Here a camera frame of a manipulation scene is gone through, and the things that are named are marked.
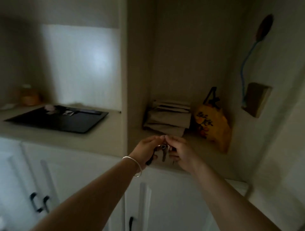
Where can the person's right hand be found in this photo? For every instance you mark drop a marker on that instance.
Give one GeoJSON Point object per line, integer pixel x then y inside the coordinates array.
{"type": "Point", "coordinates": [183, 154]}

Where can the person's right forearm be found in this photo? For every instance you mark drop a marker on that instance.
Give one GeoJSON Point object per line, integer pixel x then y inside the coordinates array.
{"type": "Point", "coordinates": [228, 200]}

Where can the small items on tray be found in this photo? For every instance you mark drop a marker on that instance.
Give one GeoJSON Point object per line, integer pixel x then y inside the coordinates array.
{"type": "Point", "coordinates": [63, 111]}

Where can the stack of folded beige bags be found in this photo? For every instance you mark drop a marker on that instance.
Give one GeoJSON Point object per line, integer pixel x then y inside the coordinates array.
{"type": "Point", "coordinates": [168, 117]}

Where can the person's left thumb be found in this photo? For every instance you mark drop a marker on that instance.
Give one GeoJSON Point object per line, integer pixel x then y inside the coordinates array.
{"type": "Point", "coordinates": [154, 142]}

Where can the white cabinet door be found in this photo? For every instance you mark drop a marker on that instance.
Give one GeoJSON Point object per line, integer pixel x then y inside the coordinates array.
{"type": "Point", "coordinates": [14, 185]}
{"type": "Point", "coordinates": [71, 183]}
{"type": "Point", "coordinates": [176, 200]}

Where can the bunch of keys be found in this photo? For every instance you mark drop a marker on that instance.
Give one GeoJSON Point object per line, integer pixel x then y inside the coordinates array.
{"type": "Point", "coordinates": [162, 152]}

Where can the brown glass jar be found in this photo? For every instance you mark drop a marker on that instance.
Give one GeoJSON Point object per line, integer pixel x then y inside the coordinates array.
{"type": "Point", "coordinates": [29, 95]}

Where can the person's left forearm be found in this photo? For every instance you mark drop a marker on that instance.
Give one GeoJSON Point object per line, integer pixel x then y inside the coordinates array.
{"type": "Point", "coordinates": [93, 197]}

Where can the black tray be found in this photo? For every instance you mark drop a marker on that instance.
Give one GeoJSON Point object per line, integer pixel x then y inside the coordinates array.
{"type": "Point", "coordinates": [58, 119]}

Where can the wooden wall holder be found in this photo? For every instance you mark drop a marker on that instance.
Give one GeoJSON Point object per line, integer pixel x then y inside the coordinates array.
{"type": "Point", "coordinates": [256, 99]}

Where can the yellow printed tote bag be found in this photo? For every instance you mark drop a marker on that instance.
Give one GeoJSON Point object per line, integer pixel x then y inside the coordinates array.
{"type": "Point", "coordinates": [212, 123]}

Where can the person's left hand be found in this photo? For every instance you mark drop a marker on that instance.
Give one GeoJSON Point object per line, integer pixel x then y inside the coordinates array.
{"type": "Point", "coordinates": [143, 151]}

